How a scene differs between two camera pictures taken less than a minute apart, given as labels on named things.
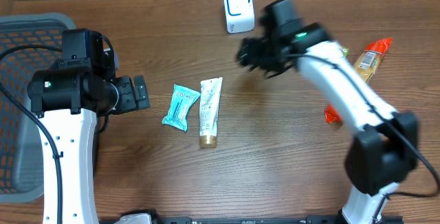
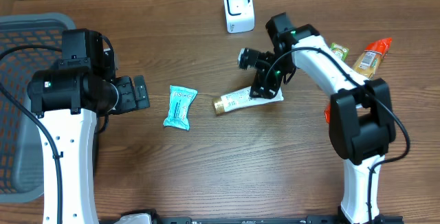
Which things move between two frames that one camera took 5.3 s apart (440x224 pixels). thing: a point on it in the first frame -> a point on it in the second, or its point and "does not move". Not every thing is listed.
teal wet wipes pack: x=183 y=97 does not move
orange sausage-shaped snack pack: x=366 y=65 does not move
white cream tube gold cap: x=210 y=97 -> x=240 y=99
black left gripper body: x=128 y=98 does not move
